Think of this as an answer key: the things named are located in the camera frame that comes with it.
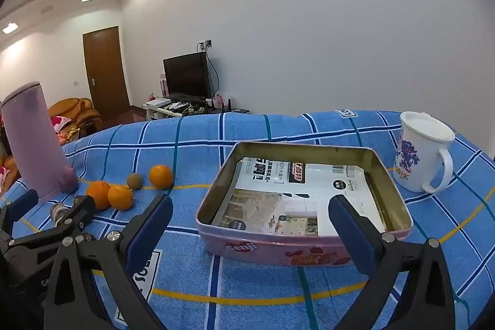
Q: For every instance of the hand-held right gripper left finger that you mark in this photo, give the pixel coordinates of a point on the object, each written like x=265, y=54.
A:
x=148, y=235

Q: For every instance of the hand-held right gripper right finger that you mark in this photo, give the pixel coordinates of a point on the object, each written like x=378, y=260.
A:
x=352, y=237

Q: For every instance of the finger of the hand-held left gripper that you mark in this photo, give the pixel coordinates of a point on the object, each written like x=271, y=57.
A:
x=79, y=214
x=23, y=203

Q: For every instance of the purple layered yam piece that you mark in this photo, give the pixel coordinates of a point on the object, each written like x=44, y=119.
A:
x=60, y=213

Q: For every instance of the orange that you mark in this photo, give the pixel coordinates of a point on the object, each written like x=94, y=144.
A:
x=161, y=176
x=120, y=197
x=99, y=192

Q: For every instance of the purple round fruit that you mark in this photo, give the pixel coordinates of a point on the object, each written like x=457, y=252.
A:
x=69, y=181

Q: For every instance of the small brown round fruit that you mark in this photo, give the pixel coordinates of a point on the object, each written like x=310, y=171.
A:
x=134, y=181

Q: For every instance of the pink tin box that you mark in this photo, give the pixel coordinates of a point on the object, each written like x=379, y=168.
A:
x=270, y=248

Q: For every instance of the brown leather sofa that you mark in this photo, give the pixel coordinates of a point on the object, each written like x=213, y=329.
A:
x=8, y=162

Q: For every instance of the purple electric kettle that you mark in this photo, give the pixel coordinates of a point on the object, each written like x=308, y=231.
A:
x=34, y=140

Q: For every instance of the small floral cushion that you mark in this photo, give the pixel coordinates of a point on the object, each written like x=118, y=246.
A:
x=58, y=123

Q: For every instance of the white printed mug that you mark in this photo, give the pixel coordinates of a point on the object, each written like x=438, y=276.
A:
x=417, y=160

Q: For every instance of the orange leather armchair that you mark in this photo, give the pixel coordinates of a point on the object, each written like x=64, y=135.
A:
x=77, y=111

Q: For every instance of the blue checkered blanket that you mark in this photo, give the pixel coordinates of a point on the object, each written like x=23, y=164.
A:
x=251, y=287

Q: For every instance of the white television stand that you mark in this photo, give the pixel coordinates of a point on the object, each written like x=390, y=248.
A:
x=154, y=112

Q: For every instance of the white set-top box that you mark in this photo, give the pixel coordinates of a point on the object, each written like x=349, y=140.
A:
x=158, y=102

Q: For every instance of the brown wooden door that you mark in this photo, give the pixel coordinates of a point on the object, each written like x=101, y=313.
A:
x=104, y=75

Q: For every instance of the pink gift box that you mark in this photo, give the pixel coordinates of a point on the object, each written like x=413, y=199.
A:
x=163, y=84

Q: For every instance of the black television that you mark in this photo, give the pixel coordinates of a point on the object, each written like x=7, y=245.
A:
x=187, y=75

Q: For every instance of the white wall socket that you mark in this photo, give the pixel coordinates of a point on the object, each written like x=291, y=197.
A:
x=205, y=43

